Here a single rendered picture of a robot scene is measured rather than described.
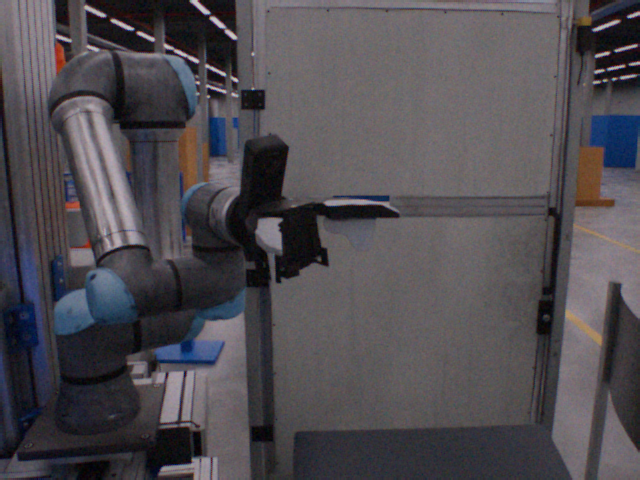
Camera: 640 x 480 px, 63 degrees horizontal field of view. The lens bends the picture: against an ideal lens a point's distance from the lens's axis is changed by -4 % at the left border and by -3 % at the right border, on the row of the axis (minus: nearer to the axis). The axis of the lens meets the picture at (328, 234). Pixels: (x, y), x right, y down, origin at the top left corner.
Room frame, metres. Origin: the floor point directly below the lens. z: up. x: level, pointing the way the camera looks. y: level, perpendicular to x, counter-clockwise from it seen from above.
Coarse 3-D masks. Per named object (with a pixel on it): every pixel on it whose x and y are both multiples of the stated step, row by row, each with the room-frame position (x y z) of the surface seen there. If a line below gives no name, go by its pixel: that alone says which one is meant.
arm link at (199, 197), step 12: (192, 192) 0.76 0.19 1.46; (204, 192) 0.73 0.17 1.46; (216, 192) 0.71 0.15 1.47; (180, 204) 0.78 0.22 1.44; (192, 204) 0.74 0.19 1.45; (204, 204) 0.71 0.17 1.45; (192, 216) 0.74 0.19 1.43; (204, 216) 0.71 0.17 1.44; (192, 228) 0.74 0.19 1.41; (204, 228) 0.72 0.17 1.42; (192, 240) 0.74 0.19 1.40; (204, 240) 0.73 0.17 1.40; (216, 240) 0.72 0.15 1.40
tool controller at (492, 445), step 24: (312, 432) 0.48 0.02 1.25; (336, 432) 0.48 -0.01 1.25; (360, 432) 0.48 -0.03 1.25; (384, 432) 0.48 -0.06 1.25; (408, 432) 0.48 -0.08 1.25; (432, 432) 0.48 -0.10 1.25; (456, 432) 0.48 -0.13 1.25; (480, 432) 0.48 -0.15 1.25; (504, 432) 0.48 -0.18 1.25; (528, 432) 0.48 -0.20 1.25; (312, 456) 0.45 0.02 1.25; (336, 456) 0.45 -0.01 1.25; (360, 456) 0.45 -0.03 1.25; (384, 456) 0.45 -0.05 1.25; (408, 456) 0.45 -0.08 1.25; (432, 456) 0.45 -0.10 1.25; (456, 456) 0.45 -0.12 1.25; (480, 456) 0.45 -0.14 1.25; (504, 456) 0.45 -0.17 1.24; (528, 456) 0.45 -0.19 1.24; (552, 456) 0.45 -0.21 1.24
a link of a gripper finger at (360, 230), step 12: (324, 204) 0.61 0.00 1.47; (336, 204) 0.60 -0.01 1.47; (348, 204) 0.59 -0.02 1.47; (360, 204) 0.58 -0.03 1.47; (372, 204) 0.58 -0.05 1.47; (384, 204) 0.57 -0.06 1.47; (324, 216) 0.61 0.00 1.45; (336, 216) 0.59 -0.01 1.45; (348, 216) 0.59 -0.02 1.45; (360, 216) 0.58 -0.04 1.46; (372, 216) 0.58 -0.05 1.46; (384, 216) 0.57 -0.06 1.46; (396, 216) 0.57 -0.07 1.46; (324, 228) 0.61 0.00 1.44; (336, 228) 0.61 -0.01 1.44; (348, 228) 0.60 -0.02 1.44; (360, 228) 0.60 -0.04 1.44; (372, 228) 0.59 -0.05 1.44; (348, 240) 0.60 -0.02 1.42; (360, 240) 0.60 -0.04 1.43; (372, 240) 0.60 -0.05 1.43
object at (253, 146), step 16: (256, 144) 0.59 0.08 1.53; (272, 144) 0.59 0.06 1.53; (256, 160) 0.59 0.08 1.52; (272, 160) 0.60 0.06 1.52; (256, 176) 0.60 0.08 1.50; (272, 176) 0.62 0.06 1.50; (240, 192) 0.63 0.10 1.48; (256, 192) 0.61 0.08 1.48; (272, 192) 0.63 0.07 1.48; (240, 208) 0.64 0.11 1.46
